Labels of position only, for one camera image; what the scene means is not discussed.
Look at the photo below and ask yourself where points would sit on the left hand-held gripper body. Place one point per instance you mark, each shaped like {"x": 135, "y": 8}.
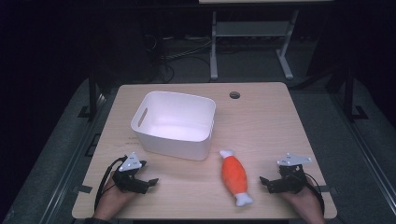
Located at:
{"x": 130, "y": 163}

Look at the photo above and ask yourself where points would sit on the black metal post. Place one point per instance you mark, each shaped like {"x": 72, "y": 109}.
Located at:
{"x": 92, "y": 93}
{"x": 350, "y": 96}

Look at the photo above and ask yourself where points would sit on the white plastic storage bin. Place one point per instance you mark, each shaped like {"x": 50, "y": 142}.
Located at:
{"x": 174, "y": 124}

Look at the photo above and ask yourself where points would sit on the white metal table frame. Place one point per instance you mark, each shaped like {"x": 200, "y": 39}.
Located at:
{"x": 252, "y": 29}

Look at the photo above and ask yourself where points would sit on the person's left hand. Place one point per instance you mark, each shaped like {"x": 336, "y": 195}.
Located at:
{"x": 112, "y": 199}

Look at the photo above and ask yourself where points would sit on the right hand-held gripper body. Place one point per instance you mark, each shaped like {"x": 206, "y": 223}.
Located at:
{"x": 292, "y": 174}

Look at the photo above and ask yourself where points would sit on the orange plush drumstick toy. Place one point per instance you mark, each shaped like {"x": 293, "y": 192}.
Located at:
{"x": 234, "y": 175}

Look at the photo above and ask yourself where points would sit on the black table edge bracket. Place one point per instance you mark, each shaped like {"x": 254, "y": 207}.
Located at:
{"x": 327, "y": 188}
{"x": 83, "y": 188}

